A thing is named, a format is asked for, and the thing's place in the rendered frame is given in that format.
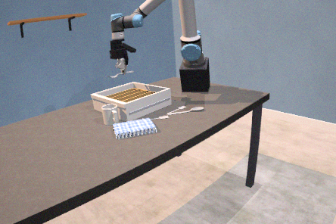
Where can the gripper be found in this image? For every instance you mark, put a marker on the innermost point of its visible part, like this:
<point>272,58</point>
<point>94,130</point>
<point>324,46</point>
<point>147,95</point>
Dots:
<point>119,53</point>

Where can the beige mug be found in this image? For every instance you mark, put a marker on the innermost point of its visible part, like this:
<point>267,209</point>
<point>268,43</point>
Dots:
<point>110,114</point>

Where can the blue and white checked cloth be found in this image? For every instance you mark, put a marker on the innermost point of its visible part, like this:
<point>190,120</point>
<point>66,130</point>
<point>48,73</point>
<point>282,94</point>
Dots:
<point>134,128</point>

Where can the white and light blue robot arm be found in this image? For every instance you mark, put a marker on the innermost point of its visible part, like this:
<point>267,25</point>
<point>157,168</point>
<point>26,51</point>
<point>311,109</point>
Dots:
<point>190,40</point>

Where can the wooden tray dividers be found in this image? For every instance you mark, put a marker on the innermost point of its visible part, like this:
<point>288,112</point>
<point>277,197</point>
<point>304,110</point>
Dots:
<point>128,95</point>

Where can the white cutlery drawer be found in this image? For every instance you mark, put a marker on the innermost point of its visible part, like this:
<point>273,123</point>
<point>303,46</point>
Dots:
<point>124,108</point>

